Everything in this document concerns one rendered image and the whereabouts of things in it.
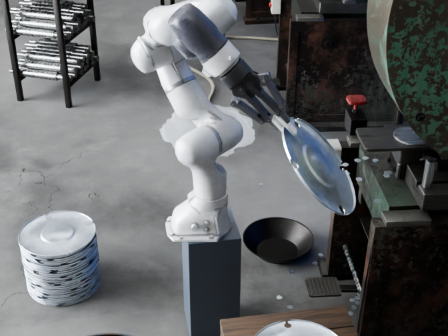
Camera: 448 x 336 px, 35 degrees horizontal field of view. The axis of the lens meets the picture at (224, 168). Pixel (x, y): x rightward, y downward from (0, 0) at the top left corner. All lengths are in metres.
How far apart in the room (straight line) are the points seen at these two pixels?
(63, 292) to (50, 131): 1.45
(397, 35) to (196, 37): 0.46
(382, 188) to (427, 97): 0.64
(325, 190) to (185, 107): 0.62
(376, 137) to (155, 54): 0.75
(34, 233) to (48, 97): 1.74
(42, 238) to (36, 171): 0.95
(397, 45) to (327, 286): 1.22
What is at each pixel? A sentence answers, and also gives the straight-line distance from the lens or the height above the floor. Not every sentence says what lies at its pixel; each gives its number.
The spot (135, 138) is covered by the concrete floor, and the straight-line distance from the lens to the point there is 3.89.
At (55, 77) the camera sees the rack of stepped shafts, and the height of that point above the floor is 0.18.
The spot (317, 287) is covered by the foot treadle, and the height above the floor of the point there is 0.16.
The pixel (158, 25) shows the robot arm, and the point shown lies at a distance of 1.99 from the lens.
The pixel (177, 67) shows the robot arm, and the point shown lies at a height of 1.00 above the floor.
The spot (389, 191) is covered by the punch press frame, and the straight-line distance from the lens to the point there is 2.31.
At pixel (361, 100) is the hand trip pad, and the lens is 2.60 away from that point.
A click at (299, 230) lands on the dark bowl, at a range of 3.10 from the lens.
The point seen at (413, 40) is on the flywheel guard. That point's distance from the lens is 1.68.
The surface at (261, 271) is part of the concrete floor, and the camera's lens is 2.94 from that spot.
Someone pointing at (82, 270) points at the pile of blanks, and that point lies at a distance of 2.76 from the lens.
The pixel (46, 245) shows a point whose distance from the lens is 2.75.
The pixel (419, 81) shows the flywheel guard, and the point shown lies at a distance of 1.72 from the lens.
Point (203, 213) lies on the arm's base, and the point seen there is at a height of 0.54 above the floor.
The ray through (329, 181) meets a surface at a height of 0.92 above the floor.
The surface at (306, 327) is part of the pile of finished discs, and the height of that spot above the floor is 0.35.
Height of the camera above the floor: 1.88
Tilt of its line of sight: 32 degrees down
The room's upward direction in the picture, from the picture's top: straight up
